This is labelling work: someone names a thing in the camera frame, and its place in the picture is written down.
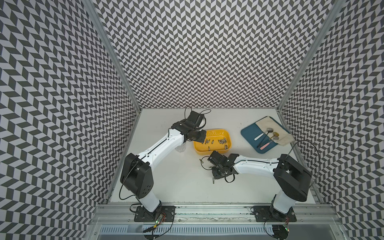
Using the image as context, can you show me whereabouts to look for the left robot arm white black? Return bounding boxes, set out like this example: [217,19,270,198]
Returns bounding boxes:
[120,110,207,213]

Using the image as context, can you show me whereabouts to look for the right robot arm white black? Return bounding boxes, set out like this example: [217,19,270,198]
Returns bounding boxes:
[208,151,313,215]

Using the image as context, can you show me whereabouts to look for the yellow plastic storage box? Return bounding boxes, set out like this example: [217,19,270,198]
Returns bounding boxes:
[194,129,232,156]

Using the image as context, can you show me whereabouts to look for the clear plastic cup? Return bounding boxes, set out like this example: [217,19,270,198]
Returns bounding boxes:
[175,143,187,153]

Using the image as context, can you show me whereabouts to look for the teal blue tray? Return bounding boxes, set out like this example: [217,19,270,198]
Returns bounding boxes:
[241,118,290,154]

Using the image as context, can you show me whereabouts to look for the white spoon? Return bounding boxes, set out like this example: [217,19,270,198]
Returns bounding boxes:
[254,128,274,141]

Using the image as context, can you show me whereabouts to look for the beige cloth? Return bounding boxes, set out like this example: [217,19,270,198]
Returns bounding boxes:
[255,116,295,146]

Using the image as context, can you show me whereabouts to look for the pink handled spoon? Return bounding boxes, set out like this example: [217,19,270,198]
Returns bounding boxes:
[260,136,279,150]

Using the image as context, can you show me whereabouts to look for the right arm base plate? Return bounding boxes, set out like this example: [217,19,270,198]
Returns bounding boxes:
[251,206,297,223]

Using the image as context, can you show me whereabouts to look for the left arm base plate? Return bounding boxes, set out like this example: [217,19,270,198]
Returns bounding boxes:
[134,206,176,223]

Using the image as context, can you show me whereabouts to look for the aluminium front rail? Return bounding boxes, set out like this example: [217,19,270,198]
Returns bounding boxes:
[90,204,342,225]

